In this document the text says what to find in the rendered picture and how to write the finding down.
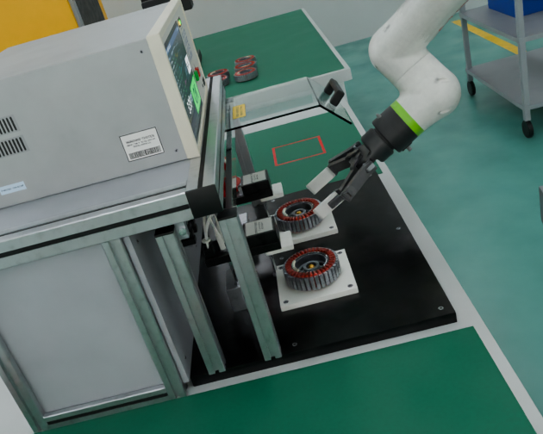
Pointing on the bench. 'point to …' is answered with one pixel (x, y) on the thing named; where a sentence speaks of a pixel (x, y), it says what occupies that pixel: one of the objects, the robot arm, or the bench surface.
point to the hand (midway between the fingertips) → (316, 199)
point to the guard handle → (334, 92)
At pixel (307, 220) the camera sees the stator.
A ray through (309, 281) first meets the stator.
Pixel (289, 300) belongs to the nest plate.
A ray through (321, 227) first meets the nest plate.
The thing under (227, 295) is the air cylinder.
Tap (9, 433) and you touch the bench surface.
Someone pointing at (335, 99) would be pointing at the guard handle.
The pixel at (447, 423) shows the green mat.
